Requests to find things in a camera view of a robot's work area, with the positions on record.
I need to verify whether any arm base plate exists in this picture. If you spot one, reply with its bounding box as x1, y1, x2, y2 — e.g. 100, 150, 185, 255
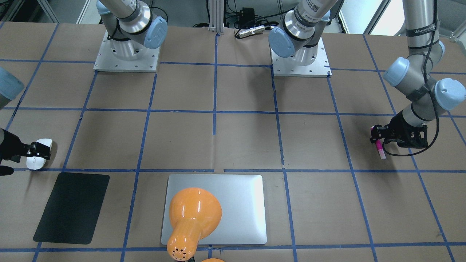
269, 33, 332, 78
93, 32, 161, 73

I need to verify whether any black mousepad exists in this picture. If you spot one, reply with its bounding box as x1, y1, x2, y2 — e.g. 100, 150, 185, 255
33, 172, 110, 245

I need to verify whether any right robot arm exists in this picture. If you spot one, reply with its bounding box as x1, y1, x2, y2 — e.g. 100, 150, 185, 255
0, 0, 168, 164

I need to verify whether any silver metal connector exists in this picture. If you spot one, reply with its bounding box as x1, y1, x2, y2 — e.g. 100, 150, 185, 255
234, 25, 266, 39

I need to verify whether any pink highlighter pen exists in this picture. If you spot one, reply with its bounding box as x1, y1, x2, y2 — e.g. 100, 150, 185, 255
375, 144, 386, 160

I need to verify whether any silver laptop notebook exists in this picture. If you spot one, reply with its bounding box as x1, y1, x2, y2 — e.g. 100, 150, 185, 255
161, 174, 268, 245

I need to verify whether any white computer mouse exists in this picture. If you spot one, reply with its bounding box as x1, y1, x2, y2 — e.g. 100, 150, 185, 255
26, 139, 53, 170

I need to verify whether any orange desk lamp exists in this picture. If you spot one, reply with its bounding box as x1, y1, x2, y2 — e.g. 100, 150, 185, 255
167, 187, 222, 262

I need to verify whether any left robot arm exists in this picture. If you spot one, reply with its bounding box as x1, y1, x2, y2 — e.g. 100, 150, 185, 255
268, 0, 465, 150

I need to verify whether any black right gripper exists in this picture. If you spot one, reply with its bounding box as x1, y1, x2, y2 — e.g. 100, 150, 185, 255
0, 129, 51, 163

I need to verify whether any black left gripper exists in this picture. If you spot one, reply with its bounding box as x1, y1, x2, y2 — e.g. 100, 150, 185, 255
371, 111, 428, 148

